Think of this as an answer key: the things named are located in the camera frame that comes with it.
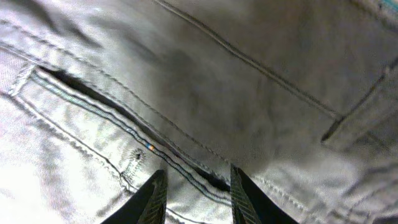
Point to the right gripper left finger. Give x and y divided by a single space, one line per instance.
146 206

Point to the grey shorts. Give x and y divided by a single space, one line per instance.
98 95

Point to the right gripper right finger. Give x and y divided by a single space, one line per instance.
250 205

